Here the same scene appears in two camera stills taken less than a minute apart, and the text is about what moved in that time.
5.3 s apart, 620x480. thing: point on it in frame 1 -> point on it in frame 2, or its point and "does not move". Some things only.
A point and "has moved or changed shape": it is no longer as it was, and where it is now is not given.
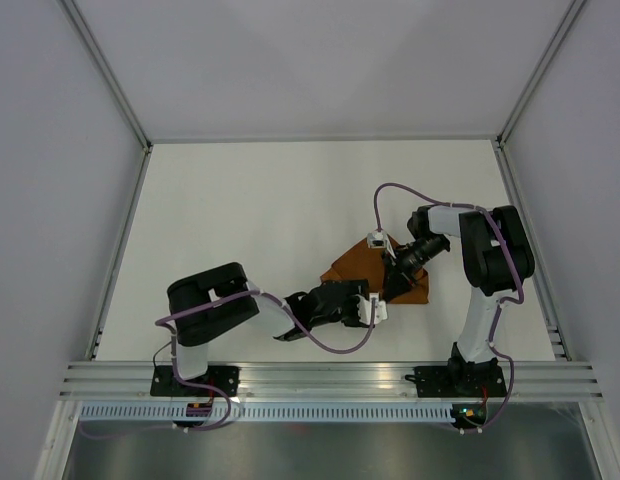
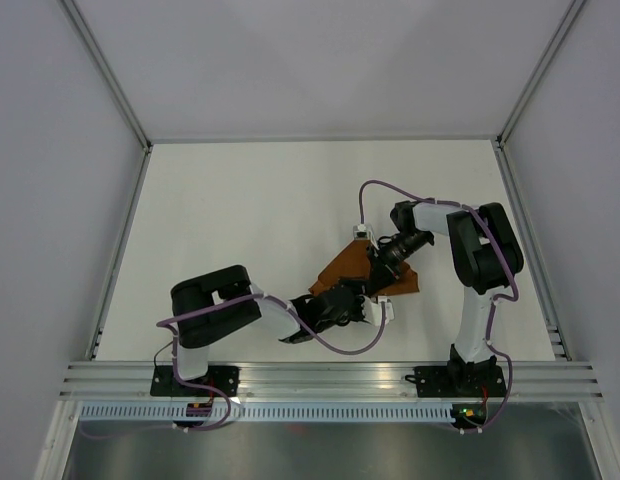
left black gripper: [355, 287] does not move
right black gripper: [397, 277] -> [381, 273]
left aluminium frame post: [113, 82] does not move
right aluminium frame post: [505, 130] does not move
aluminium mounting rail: [559, 380] does not move
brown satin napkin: [366, 263] has moved or changed shape
